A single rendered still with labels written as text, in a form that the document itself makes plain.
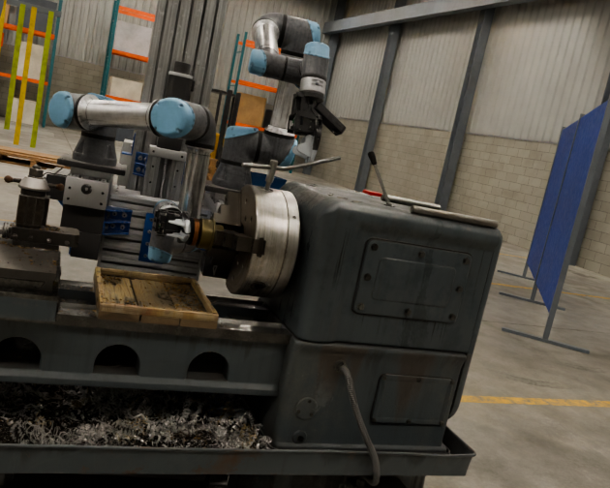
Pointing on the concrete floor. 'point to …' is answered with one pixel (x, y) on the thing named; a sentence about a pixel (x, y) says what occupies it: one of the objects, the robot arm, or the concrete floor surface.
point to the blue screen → (564, 212)
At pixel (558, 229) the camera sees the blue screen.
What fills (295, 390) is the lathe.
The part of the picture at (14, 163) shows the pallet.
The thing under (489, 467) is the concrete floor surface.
